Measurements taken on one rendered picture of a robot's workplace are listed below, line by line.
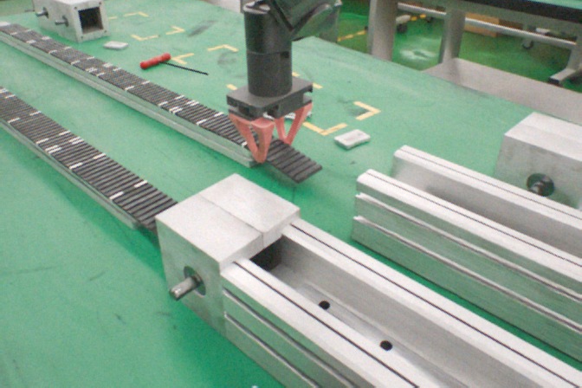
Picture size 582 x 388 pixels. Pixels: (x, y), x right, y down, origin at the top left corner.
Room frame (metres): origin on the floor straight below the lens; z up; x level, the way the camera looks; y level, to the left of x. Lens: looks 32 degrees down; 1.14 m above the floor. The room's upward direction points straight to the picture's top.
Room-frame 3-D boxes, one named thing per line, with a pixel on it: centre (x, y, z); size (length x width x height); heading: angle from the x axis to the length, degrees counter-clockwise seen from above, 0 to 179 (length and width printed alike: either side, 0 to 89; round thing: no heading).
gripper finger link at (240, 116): (0.58, 0.03, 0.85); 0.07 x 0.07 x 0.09; 47
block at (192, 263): (0.35, 0.06, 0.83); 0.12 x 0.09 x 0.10; 137
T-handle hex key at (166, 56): (0.98, 0.22, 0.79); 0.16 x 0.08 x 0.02; 56
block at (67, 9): (1.23, 0.53, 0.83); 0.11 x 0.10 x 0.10; 139
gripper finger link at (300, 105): (0.60, 0.01, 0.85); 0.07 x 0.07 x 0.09; 47
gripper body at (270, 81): (0.59, 0.02, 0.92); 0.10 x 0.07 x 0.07; 137
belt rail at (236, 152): (0.93, 0.39, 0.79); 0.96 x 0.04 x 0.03; 47
